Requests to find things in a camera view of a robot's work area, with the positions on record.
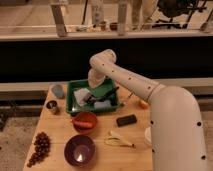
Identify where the white towel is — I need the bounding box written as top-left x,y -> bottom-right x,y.
74,88 -> 91,106

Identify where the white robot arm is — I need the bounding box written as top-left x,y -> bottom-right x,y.
88,49 -> 208,171

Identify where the green plastic tray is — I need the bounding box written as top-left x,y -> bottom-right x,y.
66,78 -> 119,116

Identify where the light blue sponge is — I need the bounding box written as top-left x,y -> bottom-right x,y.
94,100 -> 111,109

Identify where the small brush pen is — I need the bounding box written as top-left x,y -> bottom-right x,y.
120,93 -> 133,107

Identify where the black rectangular remote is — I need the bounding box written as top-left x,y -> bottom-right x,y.
116,114 -> 137,127

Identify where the orange fruit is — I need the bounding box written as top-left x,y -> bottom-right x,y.
139,99 -> 149,109

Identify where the red bowl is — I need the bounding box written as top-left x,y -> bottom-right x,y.
71,112 -> 97,134

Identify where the orange carrot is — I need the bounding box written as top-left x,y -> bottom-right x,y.
72,120 -> 93,129

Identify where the grey blue cup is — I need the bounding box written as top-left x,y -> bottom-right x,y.
51,84 -> 64,99

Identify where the wooden table board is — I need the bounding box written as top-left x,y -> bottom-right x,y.
22,82 -> 154,171

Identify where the small metal cup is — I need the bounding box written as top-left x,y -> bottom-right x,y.
46,100 -> 59,115

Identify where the white lidded container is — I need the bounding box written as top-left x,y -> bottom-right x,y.
144,127 -> 151,146

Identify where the purple bowl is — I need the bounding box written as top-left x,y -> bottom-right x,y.
64,135 -> 96,167

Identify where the bunch of dark grapes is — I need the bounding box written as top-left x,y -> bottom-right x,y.
27,132 -> 50,167

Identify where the black handled tool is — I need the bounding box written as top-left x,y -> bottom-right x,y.
86,87 -> 119,103

